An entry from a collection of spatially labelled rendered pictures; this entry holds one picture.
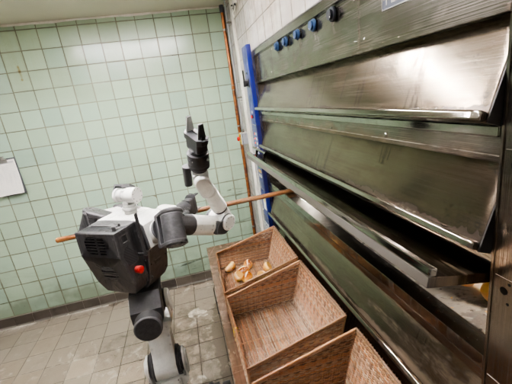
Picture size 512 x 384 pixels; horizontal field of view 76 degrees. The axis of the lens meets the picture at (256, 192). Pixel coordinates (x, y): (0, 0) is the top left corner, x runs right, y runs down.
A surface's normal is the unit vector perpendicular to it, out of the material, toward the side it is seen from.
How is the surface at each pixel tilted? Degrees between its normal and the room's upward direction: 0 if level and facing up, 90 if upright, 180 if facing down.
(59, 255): 90
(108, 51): 90
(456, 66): 70
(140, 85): 90
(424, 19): 90
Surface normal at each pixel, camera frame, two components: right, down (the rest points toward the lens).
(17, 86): 0.23, 0.25
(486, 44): -0.95, -0.14
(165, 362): 0.18, -0.16
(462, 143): -0.96, 0.19
